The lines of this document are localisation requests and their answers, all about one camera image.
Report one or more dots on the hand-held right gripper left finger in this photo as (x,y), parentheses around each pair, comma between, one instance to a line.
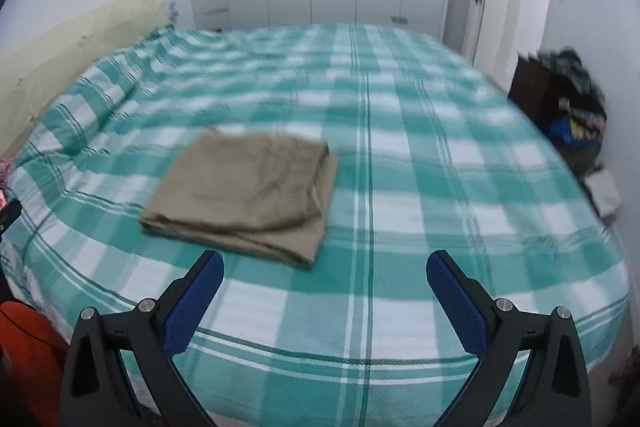
(197,302)

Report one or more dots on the teal plaid blanket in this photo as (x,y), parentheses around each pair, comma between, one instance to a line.
(425,182)

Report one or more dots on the orange cloth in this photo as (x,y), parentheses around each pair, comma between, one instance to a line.
(27,357)

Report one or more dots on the beige pants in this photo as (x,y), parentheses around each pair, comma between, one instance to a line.
(240,192)

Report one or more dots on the white box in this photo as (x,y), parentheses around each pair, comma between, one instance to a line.
(605,194)

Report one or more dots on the dark brown cabinet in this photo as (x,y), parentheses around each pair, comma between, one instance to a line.
(527,87)

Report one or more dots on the pile of dark clothes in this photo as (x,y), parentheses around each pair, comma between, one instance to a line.
(580,107)

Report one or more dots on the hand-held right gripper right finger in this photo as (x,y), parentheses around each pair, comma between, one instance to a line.
(457,302)

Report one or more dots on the beige padded headboard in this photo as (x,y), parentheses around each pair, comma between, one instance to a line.
(65,52)

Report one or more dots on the pink patterned cloth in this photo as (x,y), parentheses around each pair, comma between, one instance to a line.
(4,172)

